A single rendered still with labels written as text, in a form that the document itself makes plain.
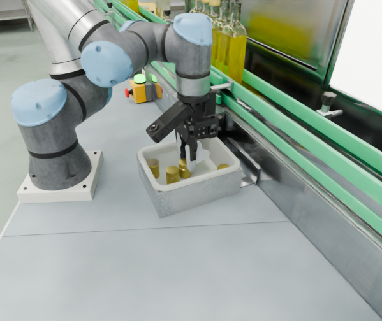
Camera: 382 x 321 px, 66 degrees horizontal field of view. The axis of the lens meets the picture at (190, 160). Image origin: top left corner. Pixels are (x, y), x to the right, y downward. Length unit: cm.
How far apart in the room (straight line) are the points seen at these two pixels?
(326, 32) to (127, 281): 70
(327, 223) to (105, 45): 52
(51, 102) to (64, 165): 16
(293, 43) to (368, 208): 49
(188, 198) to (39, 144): 36
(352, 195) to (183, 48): 41
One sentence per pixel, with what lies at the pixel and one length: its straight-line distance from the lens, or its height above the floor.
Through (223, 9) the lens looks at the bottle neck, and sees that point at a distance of 91.
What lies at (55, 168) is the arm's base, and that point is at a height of 84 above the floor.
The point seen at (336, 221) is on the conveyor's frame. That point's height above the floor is 85.
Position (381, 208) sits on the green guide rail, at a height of 93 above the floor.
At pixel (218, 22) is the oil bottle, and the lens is 91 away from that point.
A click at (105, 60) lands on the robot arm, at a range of 51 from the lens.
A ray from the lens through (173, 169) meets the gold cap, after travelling 73.
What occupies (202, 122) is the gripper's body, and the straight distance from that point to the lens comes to 67.
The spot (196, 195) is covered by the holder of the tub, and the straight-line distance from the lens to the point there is 70.
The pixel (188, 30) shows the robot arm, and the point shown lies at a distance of 59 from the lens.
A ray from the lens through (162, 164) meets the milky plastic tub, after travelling 81.
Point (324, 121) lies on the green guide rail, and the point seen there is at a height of 96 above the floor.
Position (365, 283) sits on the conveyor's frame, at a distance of 64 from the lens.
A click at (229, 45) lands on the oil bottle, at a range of 86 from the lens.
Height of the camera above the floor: 128
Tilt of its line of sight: 37 degrees down
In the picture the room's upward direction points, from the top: straight up
